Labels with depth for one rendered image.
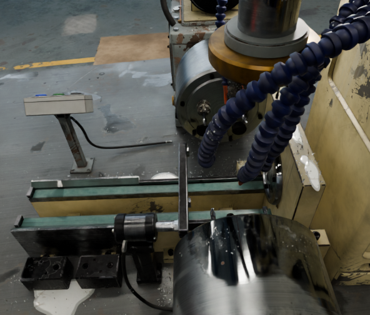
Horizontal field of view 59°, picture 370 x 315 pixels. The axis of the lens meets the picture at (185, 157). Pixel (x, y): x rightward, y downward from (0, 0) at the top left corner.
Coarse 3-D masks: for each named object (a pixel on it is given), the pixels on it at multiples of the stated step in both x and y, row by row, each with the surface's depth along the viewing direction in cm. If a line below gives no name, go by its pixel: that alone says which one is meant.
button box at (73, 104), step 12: (36, 96) 90; (48, 96) 89; (60, 96) 89; (72, 96) 88; (84, 96) 89; (36, 108) 89; (48, 108) 89; (60, 108) 89; (72, 108) 89; (84, 108) 89
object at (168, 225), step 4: (156, 224) 65; (160, 224) 65; (164, 224) 65; (168, 224) 65; (172, 224) 65; (156, 228) 65; (160, 228) 65; (164, 228) 65; (168, 228) 65; (172, 228) 65
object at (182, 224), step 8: (184, 144) 80; (184, 152) 78; (184, 160) 77; (184, 168) 75; (184, 176) 73; (184, 184) 71; (184, 192) 70; (184, 200) 68; (184, 208) 67; (184, 216) 65; (176, 224) 65; (184, 224) 64; (184, 232) 64
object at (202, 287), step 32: (224, 224) 49; (256, 224) 48; (288, 224) 49; (192, 256) 49; (224, 256) 45; (256, 256) 44; (288, 256) 45; (320, 256) 50; (192, 288) 45; (224, 288) 42; (256, 288) 41; (288, 288) 41; (320, 288) 43
